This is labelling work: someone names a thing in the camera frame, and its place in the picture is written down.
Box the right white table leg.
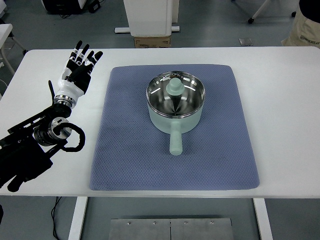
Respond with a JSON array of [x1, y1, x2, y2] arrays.
[[252, 198, 273, 240]]

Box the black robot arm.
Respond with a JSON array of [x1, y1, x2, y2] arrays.
[[0, 41, 103, 193]]

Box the white wheeled chair base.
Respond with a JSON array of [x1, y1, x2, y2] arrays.
[[230, 0, 298, 26]]

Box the white table leg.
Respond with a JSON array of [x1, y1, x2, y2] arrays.
[[68, 196, 89, 240], [252, 198, 273, 240]]

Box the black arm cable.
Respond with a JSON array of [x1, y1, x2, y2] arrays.
[[59, 122, 86, 153]]

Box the black equipment on floor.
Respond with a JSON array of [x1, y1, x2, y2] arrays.
[[41, 0, 103, 15]]

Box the left white table leg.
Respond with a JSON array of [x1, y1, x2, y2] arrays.
[[68, 196, 89, 240]]

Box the white cabinet on stand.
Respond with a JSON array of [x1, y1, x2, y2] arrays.
[[114, 0, 180, 37]]

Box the blue quilted mat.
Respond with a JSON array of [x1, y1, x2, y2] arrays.
[[90, 64, 260, 191]]

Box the metal floor plate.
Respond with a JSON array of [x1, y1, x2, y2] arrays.
[[108, 218, 234, 240]]

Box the black floor cable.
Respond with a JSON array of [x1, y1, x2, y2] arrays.
[[50, 196, 63, 240]]

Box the beige tote bag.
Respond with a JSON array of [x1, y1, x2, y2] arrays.
[[281, 8, 320, 49]]

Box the glass lid with green knob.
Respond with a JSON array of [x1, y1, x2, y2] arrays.
[[146, 71, 205, 119]]

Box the grey floor outlet cover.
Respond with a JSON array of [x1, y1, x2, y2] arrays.
[[238, 38, 254, 47]]

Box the cardboard box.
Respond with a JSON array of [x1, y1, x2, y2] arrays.
[[133, 36, 171, 49]]

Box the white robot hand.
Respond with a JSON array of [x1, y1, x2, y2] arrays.
[[48, 40, 103, 108]]

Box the green pot with handle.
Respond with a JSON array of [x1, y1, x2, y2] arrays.
[[146, 70, 206, 156]]

